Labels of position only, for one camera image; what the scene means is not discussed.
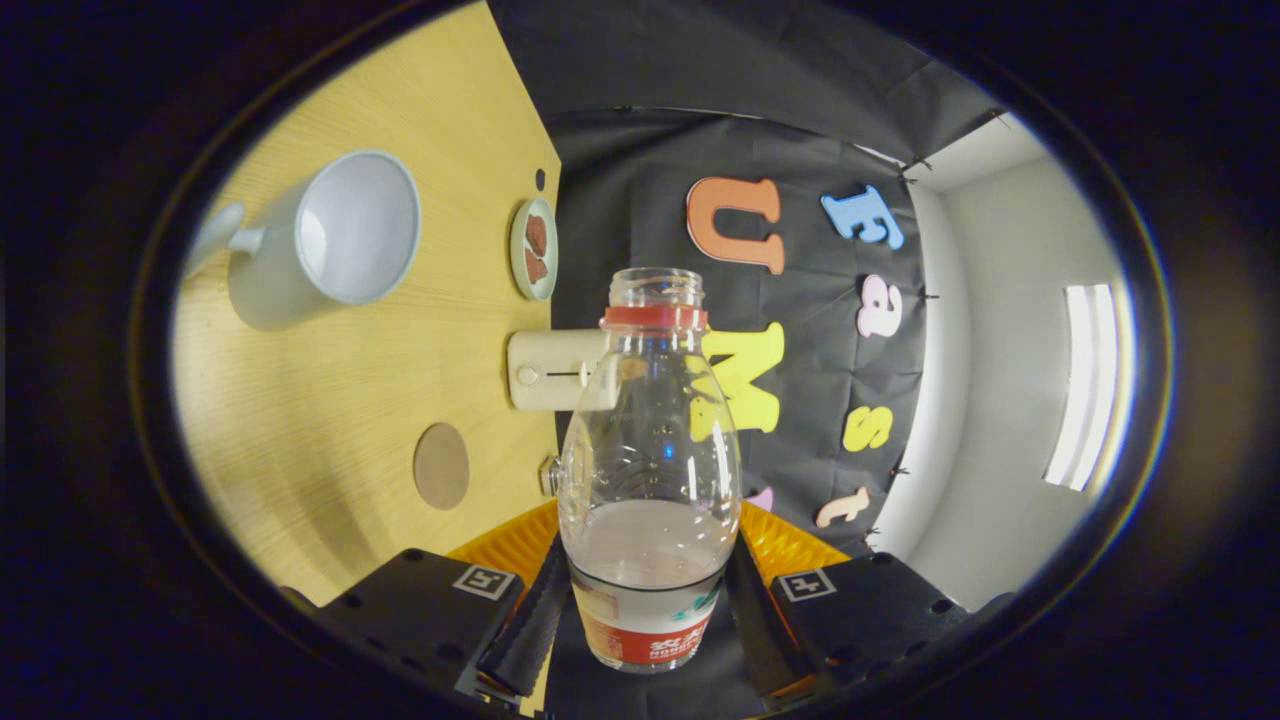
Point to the white toaster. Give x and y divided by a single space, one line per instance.
550 392

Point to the ceiling light panel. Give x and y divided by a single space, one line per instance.
1080 390

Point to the pale green plate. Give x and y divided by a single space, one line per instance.
516 255

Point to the wooden table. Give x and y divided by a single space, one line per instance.
300 420

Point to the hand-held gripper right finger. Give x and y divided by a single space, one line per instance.
762 640

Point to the white cup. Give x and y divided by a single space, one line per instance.
360 230

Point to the round brown coaster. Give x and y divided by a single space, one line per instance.
440 465

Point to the clear plastic juice bottle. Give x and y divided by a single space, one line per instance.
650 600

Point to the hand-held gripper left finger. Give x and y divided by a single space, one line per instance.
530 630

